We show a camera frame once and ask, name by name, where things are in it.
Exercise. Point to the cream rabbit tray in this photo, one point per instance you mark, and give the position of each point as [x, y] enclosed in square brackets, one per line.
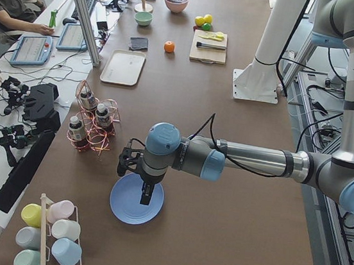
[123, 67]

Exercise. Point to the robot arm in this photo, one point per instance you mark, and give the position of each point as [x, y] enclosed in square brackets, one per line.
[332, 174]

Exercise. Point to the grey folded cloth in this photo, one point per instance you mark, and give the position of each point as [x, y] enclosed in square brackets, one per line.
[138, 43]

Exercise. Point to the copper wire bottle rack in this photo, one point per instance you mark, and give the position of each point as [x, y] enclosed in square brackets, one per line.
[97, 138]

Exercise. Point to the mint green cup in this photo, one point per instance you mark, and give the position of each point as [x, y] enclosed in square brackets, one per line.
[27, 257]

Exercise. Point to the wooden cup tree stand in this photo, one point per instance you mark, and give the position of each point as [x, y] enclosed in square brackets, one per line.
[143, 7]

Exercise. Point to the white cup rack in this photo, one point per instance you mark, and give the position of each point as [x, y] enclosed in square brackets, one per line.
[47, 240]

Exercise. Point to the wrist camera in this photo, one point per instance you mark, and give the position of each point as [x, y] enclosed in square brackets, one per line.
[129, 160]

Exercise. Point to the tea bottle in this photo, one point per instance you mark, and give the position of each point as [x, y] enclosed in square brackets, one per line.
[77, 132]
[102, 116]
[88, 100]

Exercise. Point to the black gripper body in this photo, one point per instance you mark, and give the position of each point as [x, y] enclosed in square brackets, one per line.
[149, 179]

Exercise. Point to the aluminium frame post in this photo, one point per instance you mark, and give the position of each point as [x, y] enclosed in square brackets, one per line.
[87, 32]

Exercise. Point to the grey cup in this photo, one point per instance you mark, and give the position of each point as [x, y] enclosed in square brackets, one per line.
[28, 238]

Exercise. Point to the black keyboard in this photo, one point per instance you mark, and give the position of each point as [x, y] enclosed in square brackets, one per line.
[90, 4]

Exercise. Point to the white cup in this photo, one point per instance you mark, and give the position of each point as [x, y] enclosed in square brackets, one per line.
[66, 228]

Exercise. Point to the blue plate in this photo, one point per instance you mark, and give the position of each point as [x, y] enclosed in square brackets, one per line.
[125, 200]

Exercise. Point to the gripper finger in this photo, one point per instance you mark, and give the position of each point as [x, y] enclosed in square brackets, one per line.
[146, 194]

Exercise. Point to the green lime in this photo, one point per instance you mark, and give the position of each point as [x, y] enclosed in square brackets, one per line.
[206, 26]

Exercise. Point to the wooden cutting board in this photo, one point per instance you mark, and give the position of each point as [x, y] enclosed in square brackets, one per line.
[208, 55]

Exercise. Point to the steel muddler tube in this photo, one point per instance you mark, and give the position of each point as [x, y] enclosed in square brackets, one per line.
[210, 46]

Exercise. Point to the yellow cup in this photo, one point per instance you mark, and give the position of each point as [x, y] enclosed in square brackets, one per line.
[31, 215]

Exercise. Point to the green bowl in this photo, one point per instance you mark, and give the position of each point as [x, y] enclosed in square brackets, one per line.
[143, 18]

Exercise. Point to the pink bowl with ice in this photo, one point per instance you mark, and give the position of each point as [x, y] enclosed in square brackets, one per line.
[176, 6]

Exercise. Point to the pink cup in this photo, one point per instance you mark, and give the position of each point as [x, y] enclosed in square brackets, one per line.
[59, 210]

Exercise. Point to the orange fruit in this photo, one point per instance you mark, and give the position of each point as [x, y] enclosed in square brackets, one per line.
[169, 46]

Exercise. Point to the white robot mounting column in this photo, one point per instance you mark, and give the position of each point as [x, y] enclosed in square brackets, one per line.
[259, 80]

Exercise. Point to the blue teach pendant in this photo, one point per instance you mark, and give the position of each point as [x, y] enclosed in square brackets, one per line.
[71, 39]
[32, 50]

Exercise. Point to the light blue cup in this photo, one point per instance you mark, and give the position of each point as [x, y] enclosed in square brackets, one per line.
[66, 252]

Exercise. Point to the yellow plastic knife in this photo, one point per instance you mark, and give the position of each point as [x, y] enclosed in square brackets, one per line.
[216, 36]

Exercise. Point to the yellow lemon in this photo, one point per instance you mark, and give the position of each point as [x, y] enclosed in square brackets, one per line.
[208, 18]
[199, 21]

